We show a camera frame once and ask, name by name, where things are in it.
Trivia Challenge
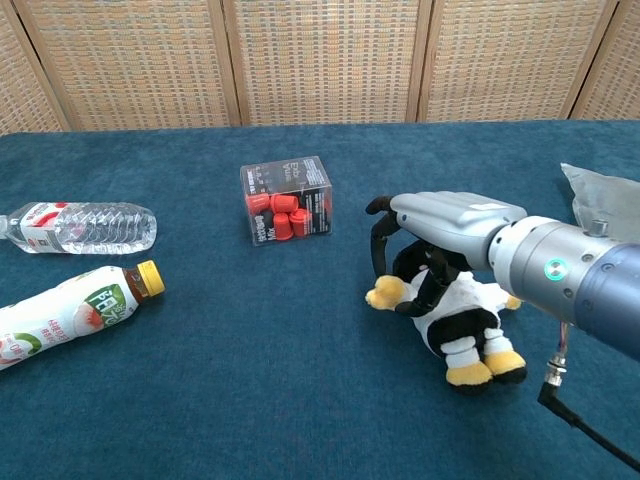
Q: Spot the blue velvet table cloth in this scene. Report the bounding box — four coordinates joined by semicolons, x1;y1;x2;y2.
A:
0;118;640;480

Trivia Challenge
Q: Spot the black and white plush toy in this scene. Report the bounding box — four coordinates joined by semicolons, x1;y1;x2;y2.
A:
365;239;529;394

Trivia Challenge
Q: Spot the clear box of red capsules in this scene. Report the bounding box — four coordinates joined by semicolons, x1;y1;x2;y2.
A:
239;155;335;247

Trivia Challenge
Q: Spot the woven rattan folding screen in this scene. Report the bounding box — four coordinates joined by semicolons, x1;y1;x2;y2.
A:
0;0;640;134

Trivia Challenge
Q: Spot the clear plastic water bottle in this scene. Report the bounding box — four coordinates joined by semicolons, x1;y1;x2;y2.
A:
0;200;158;256

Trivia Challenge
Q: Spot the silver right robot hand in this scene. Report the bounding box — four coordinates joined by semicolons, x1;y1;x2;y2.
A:
365;191;529;318

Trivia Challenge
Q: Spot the grey plastic bag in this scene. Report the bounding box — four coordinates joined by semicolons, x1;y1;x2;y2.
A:
559;162;640;241

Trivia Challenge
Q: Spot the yellow cap tea bottle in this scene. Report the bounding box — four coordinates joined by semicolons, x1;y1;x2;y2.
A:
0;259;167;372

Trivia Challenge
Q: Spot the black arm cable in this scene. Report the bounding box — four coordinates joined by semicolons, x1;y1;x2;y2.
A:
536;322;640;474

